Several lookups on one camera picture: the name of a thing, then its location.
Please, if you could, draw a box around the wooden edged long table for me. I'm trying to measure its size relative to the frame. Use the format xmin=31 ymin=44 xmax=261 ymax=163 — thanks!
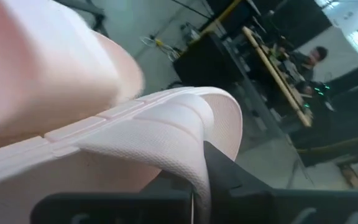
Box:
xmin=242 ymin=26 xmax=313 ymax=128

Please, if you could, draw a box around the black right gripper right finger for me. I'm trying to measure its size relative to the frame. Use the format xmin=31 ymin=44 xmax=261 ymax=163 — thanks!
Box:
xmin=203 ymin=141 xmax=275 ymax=224

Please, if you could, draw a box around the pink slide sandal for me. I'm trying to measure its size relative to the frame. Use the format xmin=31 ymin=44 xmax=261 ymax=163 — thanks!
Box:
xmin=0 ymin=86 xmax=244 ymax=224
xmin=0 ymin=0 xmax=145 ymax=153

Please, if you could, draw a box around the person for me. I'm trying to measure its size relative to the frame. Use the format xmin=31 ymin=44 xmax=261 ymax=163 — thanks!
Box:
xmin=278 ymin=45 xmax=329 ymax=82

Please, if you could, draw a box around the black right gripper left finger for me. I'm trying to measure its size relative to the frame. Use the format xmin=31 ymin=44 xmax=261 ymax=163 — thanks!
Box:
xmin=140 ymin=170 xmax=196 ymax=195

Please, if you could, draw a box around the white and yellow cable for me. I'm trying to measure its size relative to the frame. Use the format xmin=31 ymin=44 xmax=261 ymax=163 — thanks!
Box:
xmin=140 ymin=35 xmax=181 ymax=62

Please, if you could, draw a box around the black floor box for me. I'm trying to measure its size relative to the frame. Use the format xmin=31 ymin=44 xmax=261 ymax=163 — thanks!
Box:
xmin=172 ymin=30 xmax=245 ymax=91

